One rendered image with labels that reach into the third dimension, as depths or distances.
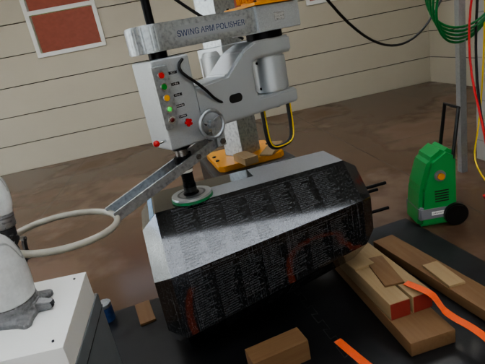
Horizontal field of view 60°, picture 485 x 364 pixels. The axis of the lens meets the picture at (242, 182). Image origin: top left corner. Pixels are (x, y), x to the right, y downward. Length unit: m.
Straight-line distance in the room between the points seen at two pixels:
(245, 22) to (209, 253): 1.17
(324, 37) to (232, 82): 6.55
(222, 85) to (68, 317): 1.30
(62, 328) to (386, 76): 8.44
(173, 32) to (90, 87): 6.34
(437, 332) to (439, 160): 1.38
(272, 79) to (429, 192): 1.56
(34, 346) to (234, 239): 1.07
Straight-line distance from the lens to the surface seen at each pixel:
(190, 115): 2.07
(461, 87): 4.32
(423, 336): 2.33
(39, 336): 1.44
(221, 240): 2.11
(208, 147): 2.19
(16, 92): 8.64
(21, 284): 1.48
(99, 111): 8.35
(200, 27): 2.13
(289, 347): 2.24
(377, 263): 2.65
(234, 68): 2.23
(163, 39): 2.03
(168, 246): 2.11
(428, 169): 3.34
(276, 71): 2.41
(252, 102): 2.29
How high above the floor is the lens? 1.60
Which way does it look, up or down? 19 degrees down
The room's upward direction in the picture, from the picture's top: 11 degrees counter-clockwise
